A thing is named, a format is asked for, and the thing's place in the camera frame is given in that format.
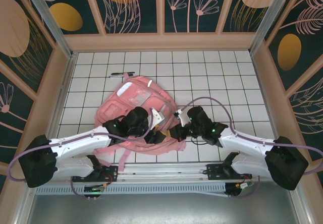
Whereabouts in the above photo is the pink school backpack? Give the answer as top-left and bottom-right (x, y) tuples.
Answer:
(92, 75), (187, 172)

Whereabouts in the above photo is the grey metal plate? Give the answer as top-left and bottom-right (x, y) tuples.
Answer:
(25, 193), (307, 224)

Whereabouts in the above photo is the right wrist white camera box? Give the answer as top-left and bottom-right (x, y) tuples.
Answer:
(173, 108), (189, 128)

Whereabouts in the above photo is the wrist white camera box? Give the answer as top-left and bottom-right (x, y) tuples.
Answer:
(150, 107), (168, 126)
(173, 108), (189, 128)

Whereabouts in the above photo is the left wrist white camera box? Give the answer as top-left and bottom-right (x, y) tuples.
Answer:
(150, 107), (168, 126)

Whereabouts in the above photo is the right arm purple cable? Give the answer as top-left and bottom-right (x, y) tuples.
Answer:
(175, 96), (323, 199)

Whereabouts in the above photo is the aluminium mounting rail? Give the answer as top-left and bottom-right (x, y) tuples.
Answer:
(24, 159), (302, 184)

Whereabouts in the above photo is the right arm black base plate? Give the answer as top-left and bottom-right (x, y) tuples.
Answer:
(206, 163), (253, 182)

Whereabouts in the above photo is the white slotted cable duct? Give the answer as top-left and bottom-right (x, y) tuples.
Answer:
(35, 182), (228, 197)

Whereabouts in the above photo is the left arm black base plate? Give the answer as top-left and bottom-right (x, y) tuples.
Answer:
(72, 165), (119, 183)

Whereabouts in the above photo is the aluminium side rail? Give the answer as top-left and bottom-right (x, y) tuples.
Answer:
(41, 53), (78, 164)
(252, 53), (287, 160)

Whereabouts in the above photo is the dark floral wall panel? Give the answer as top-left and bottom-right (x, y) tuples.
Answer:
(164, 0), (221, 34)
(221, 0), (276, 33)
(0, 60), (36, 165)
(89, 0), (160, 34)
(287, 80), (323, 163)
(41, 0), (101, 35)
(267, 0), (323, 92)
(0, 0), (55, 100)

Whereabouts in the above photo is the aluminium frame post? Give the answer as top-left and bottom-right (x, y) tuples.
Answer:
(15, 183), (36, 224)
(289, 189), (316, 224)
(20, 0), (76, 60)
(248, 0), (296, 55)

